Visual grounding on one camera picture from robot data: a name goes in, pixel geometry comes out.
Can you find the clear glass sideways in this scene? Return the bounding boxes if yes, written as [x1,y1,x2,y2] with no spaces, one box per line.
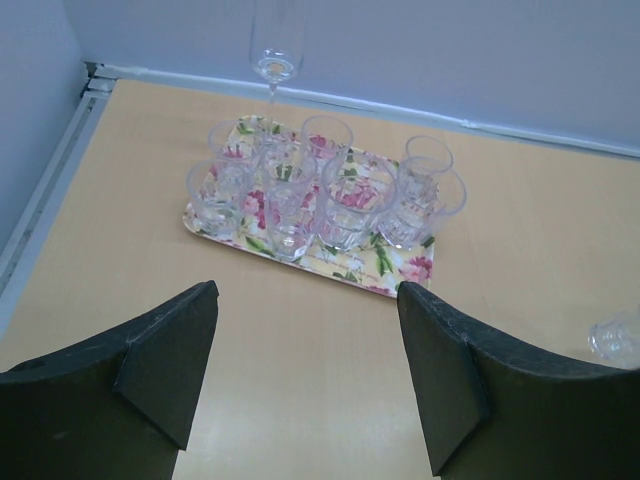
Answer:
[186,157,250,236]

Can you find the floral patterned tray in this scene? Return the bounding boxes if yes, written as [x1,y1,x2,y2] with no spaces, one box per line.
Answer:
[183,115,434,297]

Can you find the tall clear stemmed glass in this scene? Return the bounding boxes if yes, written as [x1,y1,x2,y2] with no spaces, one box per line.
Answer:
[249,0,309,125]

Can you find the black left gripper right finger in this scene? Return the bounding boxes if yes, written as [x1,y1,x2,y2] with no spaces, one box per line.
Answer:
[397,281,639,479]

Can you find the small clear glass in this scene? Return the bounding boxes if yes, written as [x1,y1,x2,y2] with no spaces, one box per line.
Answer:
[261,141,318,199]
[588,306,639,369]
[301,115,354,178]
[263,172,315,262]
[207,118,264,188]
[405,135,454,173]

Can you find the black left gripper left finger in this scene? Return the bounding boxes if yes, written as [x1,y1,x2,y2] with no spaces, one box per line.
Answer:
[1,280,219,479]

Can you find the large clear faceted tumbler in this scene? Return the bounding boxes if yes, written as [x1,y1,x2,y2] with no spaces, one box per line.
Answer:
[318,152,398,251]

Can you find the clear faceted tumbler front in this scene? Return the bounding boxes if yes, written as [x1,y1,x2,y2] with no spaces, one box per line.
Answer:
[378,157,467,250]

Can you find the aluminium table frame rail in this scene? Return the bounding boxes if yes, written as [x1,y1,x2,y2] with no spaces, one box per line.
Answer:
[1,64,639,311]

